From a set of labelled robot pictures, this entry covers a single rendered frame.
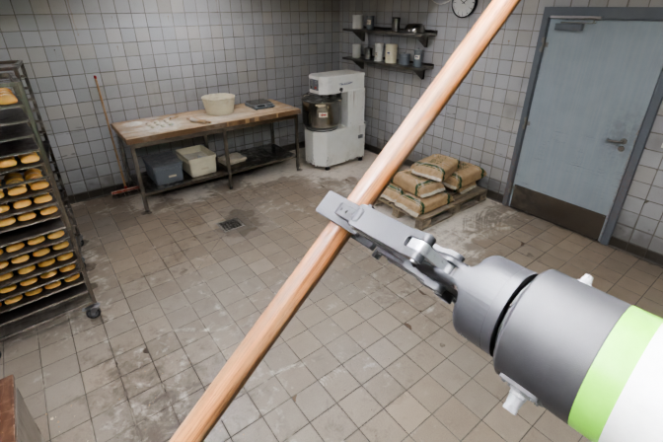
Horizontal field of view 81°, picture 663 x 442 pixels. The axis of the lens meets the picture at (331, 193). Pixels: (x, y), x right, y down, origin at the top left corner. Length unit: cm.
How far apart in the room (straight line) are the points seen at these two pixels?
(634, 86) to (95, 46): 542
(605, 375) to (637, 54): 414
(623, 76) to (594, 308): 414
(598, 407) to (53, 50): 525
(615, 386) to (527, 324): 5
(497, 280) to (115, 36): 521
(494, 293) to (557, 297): 4
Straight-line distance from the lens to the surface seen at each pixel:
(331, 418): 262
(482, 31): 55
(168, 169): 502
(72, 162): 553
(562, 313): 30
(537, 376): 31
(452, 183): 462
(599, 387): 30
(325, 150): 554
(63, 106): 537
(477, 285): 33
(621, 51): 441
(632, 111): 442
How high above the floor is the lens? 218
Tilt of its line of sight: 26 degrees down
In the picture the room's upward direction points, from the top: straight up
